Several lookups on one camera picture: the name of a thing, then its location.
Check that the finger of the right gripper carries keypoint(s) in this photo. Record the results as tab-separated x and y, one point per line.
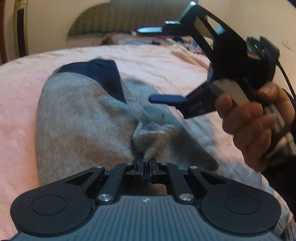
150	31
170	100

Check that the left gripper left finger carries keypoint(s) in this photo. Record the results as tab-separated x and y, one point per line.
128	175

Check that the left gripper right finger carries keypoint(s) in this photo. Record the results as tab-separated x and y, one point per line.
171	176

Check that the navy and grey small garment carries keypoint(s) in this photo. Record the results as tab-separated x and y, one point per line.
88	116

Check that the pile of clothes at headboard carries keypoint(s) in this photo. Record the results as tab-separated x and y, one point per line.
134	39

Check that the person's right hand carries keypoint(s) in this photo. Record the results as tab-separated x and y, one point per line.
250	127

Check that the pink bed blanket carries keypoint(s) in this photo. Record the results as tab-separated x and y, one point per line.
169	70

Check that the olive padded headboard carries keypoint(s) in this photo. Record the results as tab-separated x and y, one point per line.
125	16

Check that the gold tower fan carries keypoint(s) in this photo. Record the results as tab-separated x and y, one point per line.
20	28

